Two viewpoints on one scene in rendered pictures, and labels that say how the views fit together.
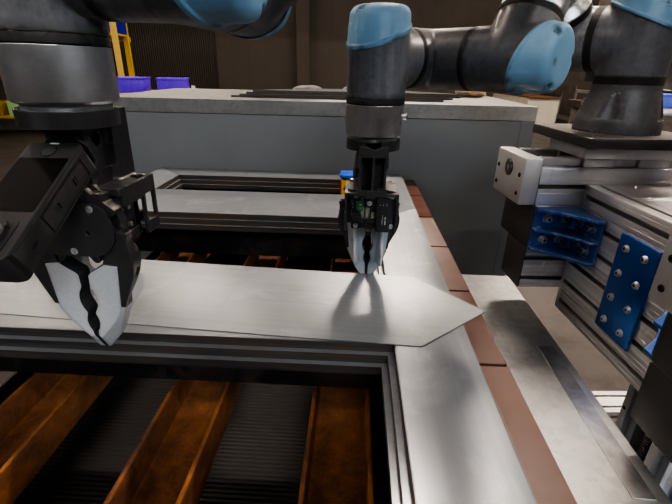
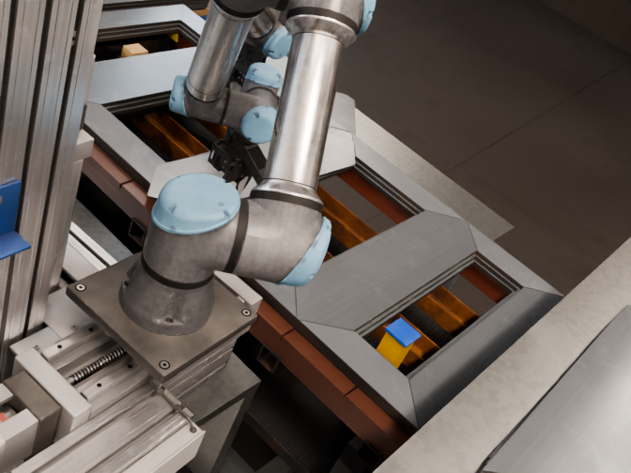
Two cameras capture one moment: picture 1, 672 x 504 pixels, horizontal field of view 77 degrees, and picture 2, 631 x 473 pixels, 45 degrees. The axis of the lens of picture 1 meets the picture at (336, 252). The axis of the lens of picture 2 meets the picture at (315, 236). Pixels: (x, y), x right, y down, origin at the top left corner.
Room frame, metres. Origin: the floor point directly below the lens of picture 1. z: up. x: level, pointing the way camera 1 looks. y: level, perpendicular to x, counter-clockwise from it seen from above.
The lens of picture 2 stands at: (1.40, -1.29, 1.92)
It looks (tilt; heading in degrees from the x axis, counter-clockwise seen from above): 36 degrees down; 114
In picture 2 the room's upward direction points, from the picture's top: 24 degrees clockwise
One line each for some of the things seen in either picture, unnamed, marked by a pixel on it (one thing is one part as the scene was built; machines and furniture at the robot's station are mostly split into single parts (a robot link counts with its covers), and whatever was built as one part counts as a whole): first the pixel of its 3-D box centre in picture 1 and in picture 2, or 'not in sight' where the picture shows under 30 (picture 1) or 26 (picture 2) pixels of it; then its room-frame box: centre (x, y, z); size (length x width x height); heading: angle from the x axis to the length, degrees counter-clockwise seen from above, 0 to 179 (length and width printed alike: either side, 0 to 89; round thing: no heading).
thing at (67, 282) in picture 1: (93, 291); not in sight; (0.35, 0.23, 0.94); 0.06 x 0.03 x 0.09; 177
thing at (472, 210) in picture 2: not in sight; (350, 132); (0.43, 0.77, 0.73); 1.20 x 0.26 x 0.03; 178
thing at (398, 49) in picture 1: (379, 56); (259, 92); (0.58, -0.05, 1.16); 0.09 x 0.08 x 0.11; 134
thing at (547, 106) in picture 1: (521, 110); not in sight; (10.09, -4.12, 0.34); 2.02 x 0.65 x 0.69; 2
